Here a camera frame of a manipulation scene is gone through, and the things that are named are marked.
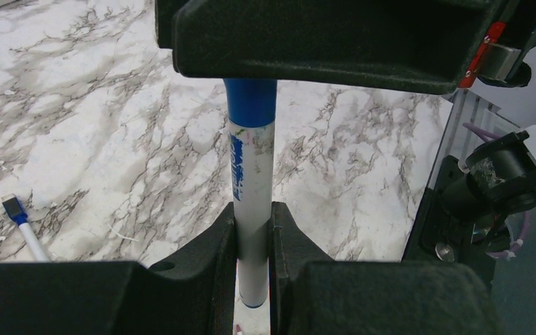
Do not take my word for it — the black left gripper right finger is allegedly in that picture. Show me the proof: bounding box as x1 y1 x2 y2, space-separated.
269 202 504 334

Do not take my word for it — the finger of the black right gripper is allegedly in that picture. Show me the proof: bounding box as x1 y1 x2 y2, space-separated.
154 0 503 94

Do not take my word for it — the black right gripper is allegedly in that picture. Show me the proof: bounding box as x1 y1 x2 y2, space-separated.
457 1 536 88

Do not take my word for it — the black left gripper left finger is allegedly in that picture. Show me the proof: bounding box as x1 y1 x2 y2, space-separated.
0 204 237 334

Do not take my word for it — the white blue marker pen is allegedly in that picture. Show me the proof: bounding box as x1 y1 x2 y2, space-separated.
229 122 275 308

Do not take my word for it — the thin white pen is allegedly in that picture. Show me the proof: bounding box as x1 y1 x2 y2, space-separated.
17 222 50 262

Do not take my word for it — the small blue pen cap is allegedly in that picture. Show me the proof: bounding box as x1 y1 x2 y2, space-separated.
1 195 29 225

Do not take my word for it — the black mounting rail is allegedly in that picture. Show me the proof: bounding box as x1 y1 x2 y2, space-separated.
401 156 500 290

